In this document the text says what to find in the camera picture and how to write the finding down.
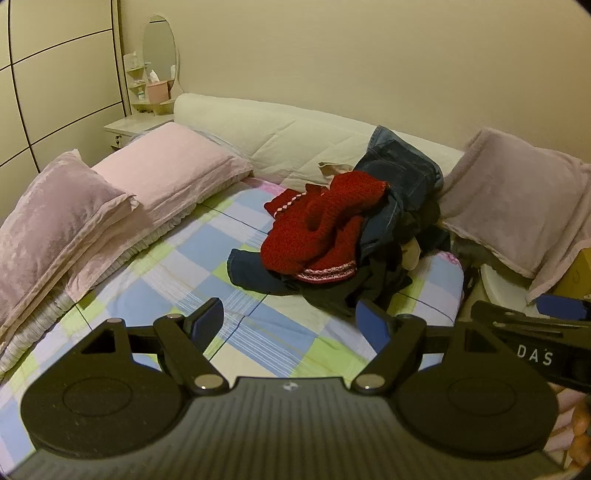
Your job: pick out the cream cloth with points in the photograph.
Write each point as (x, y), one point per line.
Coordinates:
(410, 254)

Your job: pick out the white plastic stool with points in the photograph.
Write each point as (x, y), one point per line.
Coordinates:
(503, 286)

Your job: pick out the oval mirror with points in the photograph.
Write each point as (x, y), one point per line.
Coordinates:
(159, 46)

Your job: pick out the white padded headboard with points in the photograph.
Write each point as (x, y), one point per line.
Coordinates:
(277, 134)

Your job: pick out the light pink pillow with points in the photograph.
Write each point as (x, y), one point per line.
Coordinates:
(171, 170)

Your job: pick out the mauve fleece pillow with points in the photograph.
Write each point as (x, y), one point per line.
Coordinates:
(508, 203)

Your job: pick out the small clear bottle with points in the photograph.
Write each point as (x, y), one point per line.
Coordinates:
(134, 61)

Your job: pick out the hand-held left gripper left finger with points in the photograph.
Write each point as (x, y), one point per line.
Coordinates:
(207, 318)

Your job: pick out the pink floral mattress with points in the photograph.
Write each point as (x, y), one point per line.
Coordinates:
(450, 258)

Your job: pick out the pink blanket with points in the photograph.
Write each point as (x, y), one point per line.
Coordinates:
(60, 217)

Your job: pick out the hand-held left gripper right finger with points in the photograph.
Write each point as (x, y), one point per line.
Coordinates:
(374, 323)

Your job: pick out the beige garment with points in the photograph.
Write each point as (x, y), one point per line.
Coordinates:
(330, 169)

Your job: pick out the yellow box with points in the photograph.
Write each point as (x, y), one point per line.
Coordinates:
(577, 277)

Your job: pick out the red knitted sweater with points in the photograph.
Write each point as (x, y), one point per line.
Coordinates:
(314, 221)

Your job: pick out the checkered bedsheet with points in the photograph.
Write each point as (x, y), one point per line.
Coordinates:
(152, 277)

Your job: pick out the blue jeans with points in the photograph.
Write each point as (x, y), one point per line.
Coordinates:
(401, 170)

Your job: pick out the dark navy pants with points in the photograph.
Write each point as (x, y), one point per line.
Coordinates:
(251, 272)

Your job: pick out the pink tissue box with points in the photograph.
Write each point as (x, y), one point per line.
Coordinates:
(158, 92)

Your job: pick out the person's right hand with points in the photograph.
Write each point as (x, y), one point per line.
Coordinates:
(582, 429)

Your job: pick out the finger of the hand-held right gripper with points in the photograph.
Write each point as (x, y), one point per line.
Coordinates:
(503, 314)
(561, 307)

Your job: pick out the black garment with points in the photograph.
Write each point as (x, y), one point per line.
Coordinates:
(369, 286)

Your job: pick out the white nightstand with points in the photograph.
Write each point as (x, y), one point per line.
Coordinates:
(129, 127)

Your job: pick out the cream vanity shelf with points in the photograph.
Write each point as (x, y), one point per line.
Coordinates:
(147, 108)

